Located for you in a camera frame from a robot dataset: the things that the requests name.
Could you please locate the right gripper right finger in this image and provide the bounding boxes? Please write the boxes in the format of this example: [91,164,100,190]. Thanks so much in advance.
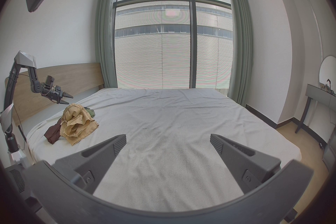
[210,134,282,195]

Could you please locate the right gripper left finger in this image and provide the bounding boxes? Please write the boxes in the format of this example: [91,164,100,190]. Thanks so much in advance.
[54,134,127,195]

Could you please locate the tan shorts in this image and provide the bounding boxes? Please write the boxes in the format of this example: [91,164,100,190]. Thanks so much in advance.
[61,103,100,146]

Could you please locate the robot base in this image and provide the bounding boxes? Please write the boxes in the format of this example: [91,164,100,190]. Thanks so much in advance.
[0,151,44,218]

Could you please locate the bed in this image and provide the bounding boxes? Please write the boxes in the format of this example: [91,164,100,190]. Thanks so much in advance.
[5,62,301,211]

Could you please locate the brown garment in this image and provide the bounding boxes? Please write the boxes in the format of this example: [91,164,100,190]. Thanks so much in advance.
[44,123,63,145]

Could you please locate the grey-green curtain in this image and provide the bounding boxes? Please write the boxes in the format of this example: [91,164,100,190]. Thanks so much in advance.
[98,0,120,89]
[224,0,254,108]

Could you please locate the grey dressing table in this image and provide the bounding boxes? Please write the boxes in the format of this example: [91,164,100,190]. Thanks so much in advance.
[295,83,336,134]

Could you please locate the window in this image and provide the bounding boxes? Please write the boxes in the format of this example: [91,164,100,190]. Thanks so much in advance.
[112,0,235,99]

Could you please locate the oval wall mirror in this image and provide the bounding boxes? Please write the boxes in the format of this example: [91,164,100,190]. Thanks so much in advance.
[319,56,336,89]

